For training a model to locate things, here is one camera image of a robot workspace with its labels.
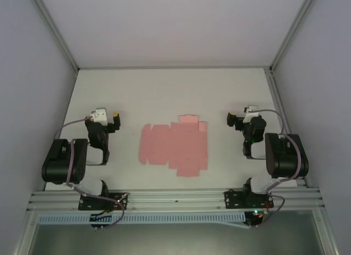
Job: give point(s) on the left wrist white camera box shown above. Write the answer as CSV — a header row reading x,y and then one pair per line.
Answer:
x,y
100,115

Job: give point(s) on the right black controller box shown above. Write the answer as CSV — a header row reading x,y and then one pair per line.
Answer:
x,y
253,221

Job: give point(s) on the right aluminium frame post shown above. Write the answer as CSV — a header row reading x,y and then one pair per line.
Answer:
x,y
292,33

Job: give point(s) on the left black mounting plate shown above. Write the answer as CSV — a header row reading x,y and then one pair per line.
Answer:
x,y
85,204

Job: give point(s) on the lower aluminium frame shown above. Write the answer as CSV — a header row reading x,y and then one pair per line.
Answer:
x,y
26,233

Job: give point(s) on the aluminium side rail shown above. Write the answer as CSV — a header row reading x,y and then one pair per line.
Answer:
x,y
276,90

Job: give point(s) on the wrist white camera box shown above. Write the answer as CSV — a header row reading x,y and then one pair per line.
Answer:
x,y
251,113
100,115

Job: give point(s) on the aluminium frame post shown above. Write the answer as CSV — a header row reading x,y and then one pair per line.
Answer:
x,y
292,33
57,33

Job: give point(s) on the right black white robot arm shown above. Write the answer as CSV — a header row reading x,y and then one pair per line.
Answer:
x,y
285,156

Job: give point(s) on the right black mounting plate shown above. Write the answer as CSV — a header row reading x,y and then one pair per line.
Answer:
x,y
233,200

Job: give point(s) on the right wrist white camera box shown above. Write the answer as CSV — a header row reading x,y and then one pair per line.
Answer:
x,y
251,113

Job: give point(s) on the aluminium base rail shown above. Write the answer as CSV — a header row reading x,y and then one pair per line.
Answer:
x,y
175,196

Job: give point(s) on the black controller box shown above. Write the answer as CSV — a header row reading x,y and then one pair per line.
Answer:
x,y
96,225
253,221

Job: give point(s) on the black mounting plate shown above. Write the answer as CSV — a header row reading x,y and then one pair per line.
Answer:
x,y
233,200
85,204

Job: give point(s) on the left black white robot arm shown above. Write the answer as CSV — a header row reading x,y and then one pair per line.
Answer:
x,y
63,161

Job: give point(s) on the pink paper box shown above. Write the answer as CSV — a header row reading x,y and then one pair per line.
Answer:
x,y
175,145

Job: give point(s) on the left black controller box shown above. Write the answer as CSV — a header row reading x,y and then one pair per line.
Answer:
x,y
96,225

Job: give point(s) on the left aluminium frame post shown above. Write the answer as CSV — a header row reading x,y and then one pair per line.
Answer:
x,y
57,33

